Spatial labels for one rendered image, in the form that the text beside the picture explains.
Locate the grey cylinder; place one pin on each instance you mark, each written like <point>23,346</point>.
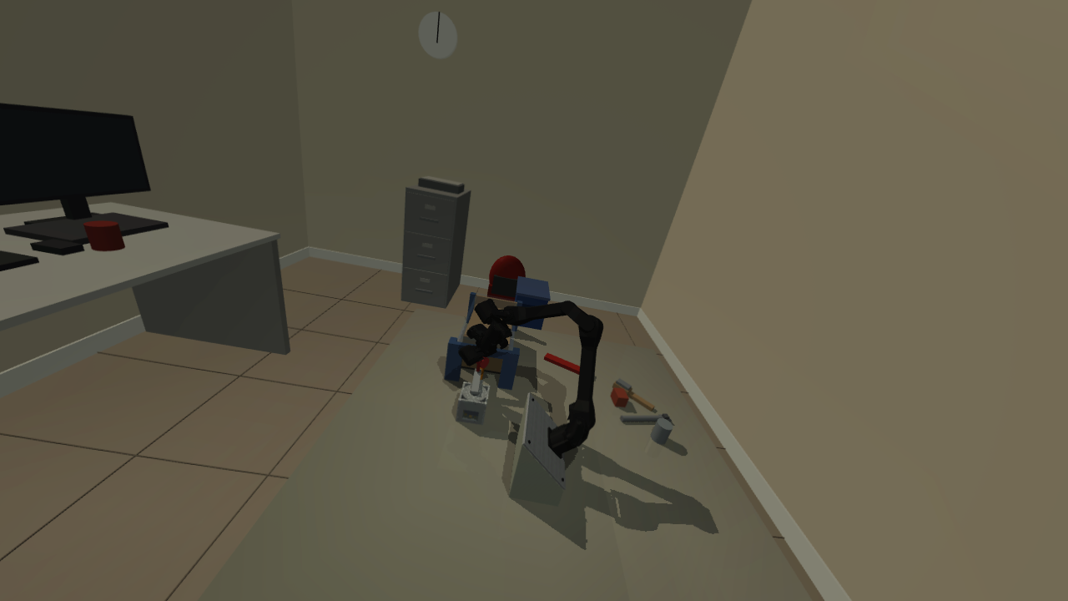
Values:
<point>661,431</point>

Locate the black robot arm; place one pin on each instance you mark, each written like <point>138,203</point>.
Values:
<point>582,412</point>

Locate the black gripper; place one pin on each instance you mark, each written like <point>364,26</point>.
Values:
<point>472,354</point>

